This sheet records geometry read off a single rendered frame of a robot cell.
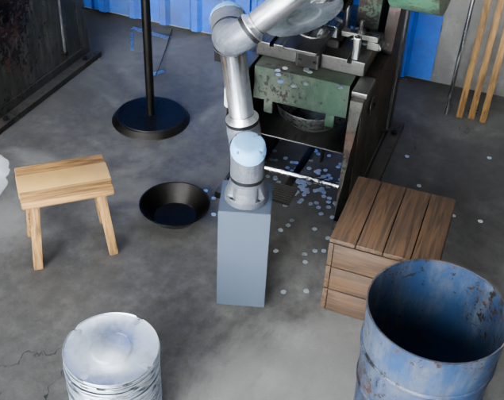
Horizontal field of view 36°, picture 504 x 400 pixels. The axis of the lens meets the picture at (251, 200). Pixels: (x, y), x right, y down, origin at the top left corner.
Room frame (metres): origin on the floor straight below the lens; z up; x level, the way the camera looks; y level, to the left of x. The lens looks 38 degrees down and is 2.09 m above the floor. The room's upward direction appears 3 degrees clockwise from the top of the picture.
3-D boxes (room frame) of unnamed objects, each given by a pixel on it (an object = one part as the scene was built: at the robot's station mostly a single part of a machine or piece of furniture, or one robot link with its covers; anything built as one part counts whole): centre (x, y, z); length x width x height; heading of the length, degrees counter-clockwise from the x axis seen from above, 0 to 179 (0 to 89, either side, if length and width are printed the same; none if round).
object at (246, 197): (2.10, 0.02, 0.50); 0.15 x 0.15 x 0.10
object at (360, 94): (2.90, -0.55, 0.45); 0.92 x 0.12 x 0.90; 161
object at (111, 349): (1.54, 0.40, 0.28); 0.29 x 0.29 x 0.01
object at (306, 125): (2.86, -0.25, 0.36); 0.34 x 0.34 x 0.10
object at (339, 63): (2.86, -0.25, 0.68); 0.45 x 0.30 x 0.06; 71
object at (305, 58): (2.70, -0.19, 0.72); 0.25 x 0.14 x 0.14; 161
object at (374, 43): (2.81, -0.41, 0.76); 0.17 x 0.06 x 0.10; 71
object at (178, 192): (2.53, 0.32, 0.04); 0.30 x 0.30 x 0.07
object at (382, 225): (2.15, -0.52, 0.18); 0.40 x 0.38 x 0.35; 161
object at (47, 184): (2.32, 0.72, 0.16); 0.34 x 0.24 x 0.34; 111
